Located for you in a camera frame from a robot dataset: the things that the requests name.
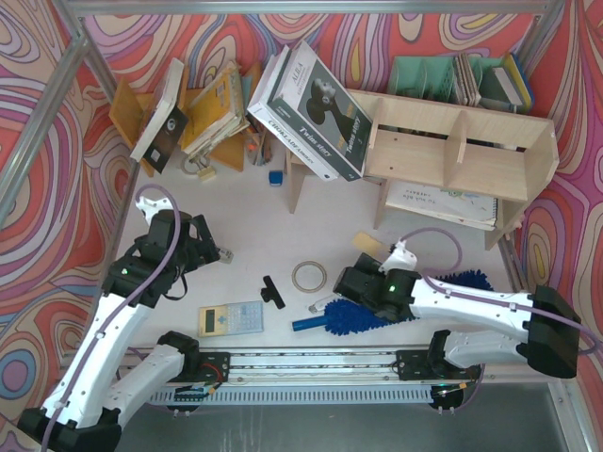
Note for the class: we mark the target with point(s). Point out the green desk organiser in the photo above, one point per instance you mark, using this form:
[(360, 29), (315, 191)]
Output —
[(433, 78)]

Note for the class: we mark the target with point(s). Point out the yellow wooden book stand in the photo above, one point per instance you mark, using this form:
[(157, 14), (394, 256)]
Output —
[(128, 109)]

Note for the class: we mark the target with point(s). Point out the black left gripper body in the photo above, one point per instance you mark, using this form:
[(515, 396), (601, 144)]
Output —
[(207, 242)]

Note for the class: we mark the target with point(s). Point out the white book with black cover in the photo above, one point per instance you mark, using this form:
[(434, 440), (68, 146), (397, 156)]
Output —
[(163, 122)]

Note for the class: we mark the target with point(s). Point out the blue yellow book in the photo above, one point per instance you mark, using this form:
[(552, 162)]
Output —
[(511, 64)]

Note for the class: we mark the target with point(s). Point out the yellow sticky note pad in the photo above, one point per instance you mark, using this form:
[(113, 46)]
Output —
[(367, 244)]

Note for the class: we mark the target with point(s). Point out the spiral notebook under shelf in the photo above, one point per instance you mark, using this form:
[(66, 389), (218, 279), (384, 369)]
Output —
[(468, 209)]

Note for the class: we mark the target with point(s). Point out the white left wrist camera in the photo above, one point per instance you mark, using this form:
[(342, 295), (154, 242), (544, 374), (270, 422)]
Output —
[(149, 208)]

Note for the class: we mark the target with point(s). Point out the black white Twins story book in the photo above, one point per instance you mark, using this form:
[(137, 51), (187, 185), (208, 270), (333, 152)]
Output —
[(315, 109)]

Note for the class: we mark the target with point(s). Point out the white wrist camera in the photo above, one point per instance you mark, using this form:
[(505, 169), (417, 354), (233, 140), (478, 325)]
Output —
[(149, 208), (399, 258)]

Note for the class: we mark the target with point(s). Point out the blue microfibre duster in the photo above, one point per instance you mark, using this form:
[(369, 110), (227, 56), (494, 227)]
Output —
[(342, 317)]

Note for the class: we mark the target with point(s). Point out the padlock with ring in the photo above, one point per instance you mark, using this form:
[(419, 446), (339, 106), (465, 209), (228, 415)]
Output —
[(198, 167)]

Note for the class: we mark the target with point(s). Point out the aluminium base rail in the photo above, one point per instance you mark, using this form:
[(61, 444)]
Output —
[(373, 375)]

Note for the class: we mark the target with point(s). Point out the blue stamp block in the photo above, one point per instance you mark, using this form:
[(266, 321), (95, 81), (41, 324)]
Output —
[(276, 178)]

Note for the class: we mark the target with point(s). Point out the black T-shaped plastic piece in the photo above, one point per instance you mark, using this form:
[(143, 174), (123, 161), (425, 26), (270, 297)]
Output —
[(269, 293)]

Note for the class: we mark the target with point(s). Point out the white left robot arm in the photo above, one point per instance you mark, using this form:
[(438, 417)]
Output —
[(89, 408)]

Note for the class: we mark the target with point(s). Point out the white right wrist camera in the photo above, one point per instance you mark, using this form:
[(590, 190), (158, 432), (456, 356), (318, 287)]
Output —
[(399, 258)]

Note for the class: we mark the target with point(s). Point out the masking tape roll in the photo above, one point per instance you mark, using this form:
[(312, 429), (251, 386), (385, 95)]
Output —
[(309, 277)]

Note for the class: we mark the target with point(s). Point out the brown card stack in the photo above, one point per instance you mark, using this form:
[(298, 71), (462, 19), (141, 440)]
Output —
[(466, 80)]

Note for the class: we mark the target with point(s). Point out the beige calculator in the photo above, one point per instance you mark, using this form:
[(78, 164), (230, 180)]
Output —
[(231, 319)]

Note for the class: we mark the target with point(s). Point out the wooden bookshelf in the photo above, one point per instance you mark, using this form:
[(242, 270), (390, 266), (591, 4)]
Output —
[(507, 156)]

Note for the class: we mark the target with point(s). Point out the yellow worn books stack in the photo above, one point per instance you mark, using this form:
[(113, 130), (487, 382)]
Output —
[(216, 114)]

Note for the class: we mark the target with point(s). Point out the pencils bundle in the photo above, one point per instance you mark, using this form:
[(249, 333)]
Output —
[(258, 148)]

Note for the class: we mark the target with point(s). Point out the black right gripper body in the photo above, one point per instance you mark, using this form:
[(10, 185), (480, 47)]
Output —
[(346, 281)]

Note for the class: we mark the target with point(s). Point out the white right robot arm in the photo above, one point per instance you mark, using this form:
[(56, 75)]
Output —
[(540, 328)]

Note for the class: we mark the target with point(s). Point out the grey book in organiser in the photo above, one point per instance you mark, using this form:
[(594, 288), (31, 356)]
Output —
[(497, 91)]

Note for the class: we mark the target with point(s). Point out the white Chokladfabriken book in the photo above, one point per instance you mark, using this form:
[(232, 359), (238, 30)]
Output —
[(259, 108)]

